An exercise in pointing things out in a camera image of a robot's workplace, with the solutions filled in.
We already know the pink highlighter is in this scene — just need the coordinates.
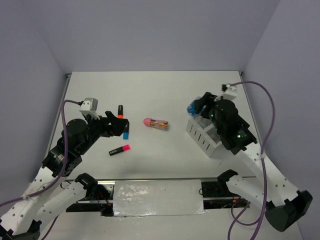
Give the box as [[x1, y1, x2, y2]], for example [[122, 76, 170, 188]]
[[108, 144, 131, 156]]

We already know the black tray container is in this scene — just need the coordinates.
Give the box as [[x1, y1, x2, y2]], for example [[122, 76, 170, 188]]
[[237, 115, 250, 134]]

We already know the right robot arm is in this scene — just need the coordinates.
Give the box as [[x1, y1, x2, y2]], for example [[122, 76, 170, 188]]
[[191, 92, 313, 232]]

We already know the pink-capped pen tube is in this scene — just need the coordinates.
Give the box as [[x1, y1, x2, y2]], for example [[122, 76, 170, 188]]
[[143, 117, 169, 131]]

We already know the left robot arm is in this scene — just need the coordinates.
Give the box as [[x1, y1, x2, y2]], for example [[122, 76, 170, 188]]
[[0, 111, 129, 240]]

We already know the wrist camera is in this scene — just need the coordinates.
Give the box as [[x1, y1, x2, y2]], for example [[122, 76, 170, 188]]
[[214, 83, 237, 102], [79, 97, 100, 120]]

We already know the blue slime jar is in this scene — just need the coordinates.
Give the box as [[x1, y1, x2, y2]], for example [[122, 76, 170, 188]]
[[187, 96, 201, 118]]

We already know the white compartment organizer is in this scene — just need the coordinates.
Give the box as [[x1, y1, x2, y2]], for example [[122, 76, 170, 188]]
[[186, 116, 225, 159]]

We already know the silver taped panel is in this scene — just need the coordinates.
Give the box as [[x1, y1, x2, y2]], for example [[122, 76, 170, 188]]
[[113, 179, 205, 217]]

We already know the blue highlighter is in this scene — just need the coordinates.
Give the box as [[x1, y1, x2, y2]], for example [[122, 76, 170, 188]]
[[123, 122, 130, 140]]

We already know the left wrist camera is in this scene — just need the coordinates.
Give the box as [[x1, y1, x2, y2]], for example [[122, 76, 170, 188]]
[[79, 97, 100, 120]]

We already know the orange highlighter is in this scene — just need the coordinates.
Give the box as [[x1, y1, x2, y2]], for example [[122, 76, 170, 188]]
[[117, 105, 124, 119]]

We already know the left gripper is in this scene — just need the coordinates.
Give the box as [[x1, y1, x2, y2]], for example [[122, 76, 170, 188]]
[[78, 110, 129, 154]]

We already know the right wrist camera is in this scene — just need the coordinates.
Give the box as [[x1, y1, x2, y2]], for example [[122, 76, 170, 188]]
[[214, 83, 237, 102]]

